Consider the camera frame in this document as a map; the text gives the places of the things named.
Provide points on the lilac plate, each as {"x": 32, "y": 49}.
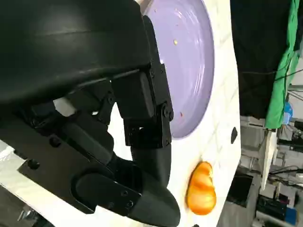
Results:
{"x": 187, "y": 71}

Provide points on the green cloth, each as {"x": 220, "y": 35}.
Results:
{"x": 284, "y": 71}

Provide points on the black round table grommet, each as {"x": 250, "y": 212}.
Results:
{"x": 234, "y": 135}

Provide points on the black curtain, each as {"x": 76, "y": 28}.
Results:
{"x": 255, "y": 47}

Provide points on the orange white toy bread roll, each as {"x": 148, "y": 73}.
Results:
{"x": 201, "y": 189}

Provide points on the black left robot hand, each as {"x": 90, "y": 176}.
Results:
{"x": 71, "y": 59}

